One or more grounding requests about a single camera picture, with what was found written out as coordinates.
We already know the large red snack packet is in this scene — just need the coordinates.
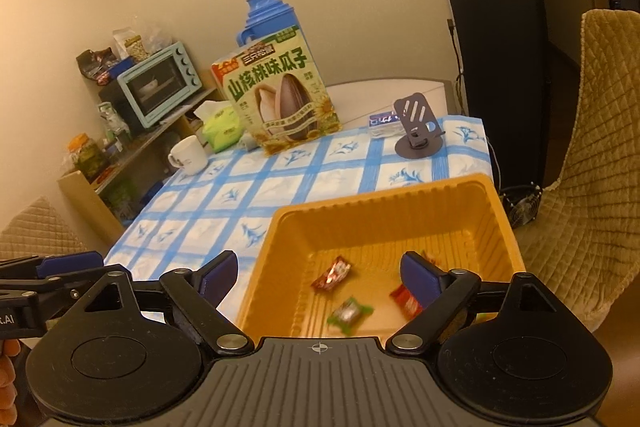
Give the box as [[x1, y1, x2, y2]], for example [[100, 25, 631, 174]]
[[390, 284, 423, 320]]

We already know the green black sausage snack packet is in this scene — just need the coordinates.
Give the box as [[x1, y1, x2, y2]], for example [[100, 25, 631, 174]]
[[326, 297, 374, 336]]

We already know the small red candy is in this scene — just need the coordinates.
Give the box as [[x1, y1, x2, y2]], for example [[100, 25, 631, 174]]
[[311, 256, 352, 291]]

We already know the person's hand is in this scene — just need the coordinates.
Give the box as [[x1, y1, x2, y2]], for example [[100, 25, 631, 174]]
[[0, 339, 21, 426]]

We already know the beige quilted chair left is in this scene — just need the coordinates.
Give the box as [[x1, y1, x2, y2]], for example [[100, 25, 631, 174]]
[[0, 197, 87, 260]]

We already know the blue checked tablecloth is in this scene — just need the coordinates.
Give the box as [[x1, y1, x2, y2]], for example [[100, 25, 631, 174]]
[[105, 116, 491, 320]]

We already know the orange plastic tray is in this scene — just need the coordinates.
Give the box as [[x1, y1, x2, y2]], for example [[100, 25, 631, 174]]
[[236, 173, 525, 341]]

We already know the wooden shelf unit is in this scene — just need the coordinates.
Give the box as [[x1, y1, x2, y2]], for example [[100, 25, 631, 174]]
[[58, 88, 219, 246]]

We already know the white mug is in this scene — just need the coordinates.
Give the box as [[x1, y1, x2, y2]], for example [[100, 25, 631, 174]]
[[167, 135, 208, 176]]

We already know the yellow quilted chair right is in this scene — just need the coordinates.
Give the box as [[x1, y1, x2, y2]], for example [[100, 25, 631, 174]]
[[515, 9, 639, 331]]

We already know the green white bag on shelf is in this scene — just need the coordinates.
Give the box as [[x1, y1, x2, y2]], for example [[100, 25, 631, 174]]
[[98, 102, 131, 144]]

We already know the grey phone stand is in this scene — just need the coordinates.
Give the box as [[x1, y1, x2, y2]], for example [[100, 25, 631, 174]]
[[394, 92, 445, 159]]

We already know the green tissue pack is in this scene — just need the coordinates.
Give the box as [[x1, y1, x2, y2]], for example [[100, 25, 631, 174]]
[[194, 101, 244, 154]]

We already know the small blue white box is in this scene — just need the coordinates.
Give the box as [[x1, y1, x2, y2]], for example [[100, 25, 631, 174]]
[[368, 110, 405, 139]]

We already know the light blue toaster oven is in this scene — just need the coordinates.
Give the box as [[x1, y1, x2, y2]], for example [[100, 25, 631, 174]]
[[99, 41, 203, 135]]

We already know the dark snack bag on shelf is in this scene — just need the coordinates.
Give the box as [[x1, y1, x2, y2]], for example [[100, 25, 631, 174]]
[[76, 48, 119, 86]]

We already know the sunflower seed box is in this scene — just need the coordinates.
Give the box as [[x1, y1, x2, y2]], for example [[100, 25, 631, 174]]
[[212, 26, 342, 155]]

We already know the blue thermos jug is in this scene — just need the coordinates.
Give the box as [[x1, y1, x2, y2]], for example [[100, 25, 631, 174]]
[[236, 0, 300, 46]]

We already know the black cabinet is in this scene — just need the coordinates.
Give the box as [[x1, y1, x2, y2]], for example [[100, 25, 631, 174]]
[[449, 0, 551, 187]]

